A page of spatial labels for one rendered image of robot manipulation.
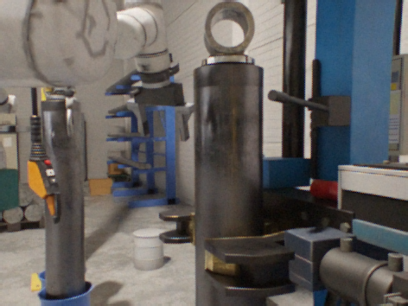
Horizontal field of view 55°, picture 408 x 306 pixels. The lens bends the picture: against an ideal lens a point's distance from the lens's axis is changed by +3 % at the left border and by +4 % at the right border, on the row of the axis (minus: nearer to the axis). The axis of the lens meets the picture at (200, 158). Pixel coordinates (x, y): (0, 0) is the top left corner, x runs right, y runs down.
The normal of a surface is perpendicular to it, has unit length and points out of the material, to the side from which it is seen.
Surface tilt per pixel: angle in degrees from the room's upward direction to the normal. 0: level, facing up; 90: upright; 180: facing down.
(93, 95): 90
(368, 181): 90
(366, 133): 90
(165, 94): 113
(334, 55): 90
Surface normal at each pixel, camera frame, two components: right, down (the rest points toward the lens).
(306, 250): -0.92, 0.04
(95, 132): 0.39, 0.05
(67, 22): 0.91, 0.14
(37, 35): -0.14, 0.47
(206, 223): -0.68, 0.05
